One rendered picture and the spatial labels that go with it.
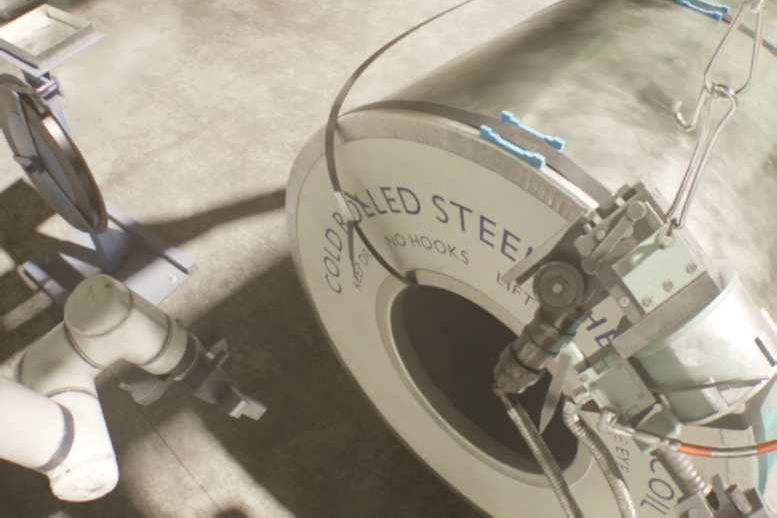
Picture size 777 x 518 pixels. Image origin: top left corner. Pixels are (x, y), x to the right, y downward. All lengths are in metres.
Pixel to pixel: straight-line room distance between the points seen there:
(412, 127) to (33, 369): 0.65
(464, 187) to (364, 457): 1.28
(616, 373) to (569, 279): 0.12
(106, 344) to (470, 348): 1.01
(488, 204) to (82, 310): 0.58
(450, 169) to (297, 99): 2.44
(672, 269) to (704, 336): 0.08
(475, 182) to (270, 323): 1.54
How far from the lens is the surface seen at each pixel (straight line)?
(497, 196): 0.94
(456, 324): 1.60
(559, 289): 0.72
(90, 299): 0.84
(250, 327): 2.39
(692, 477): 0.79
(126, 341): 0.86
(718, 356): 0.67
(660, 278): 0.68
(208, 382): 0.95
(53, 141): 2.06
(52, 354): 0.89
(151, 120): 3.46
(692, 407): 0.70
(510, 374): 0.81
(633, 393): 0.73
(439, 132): 0.96
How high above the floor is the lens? 1.92
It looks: 45 degrees down
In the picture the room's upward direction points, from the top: 1 degrees counter-clockwise
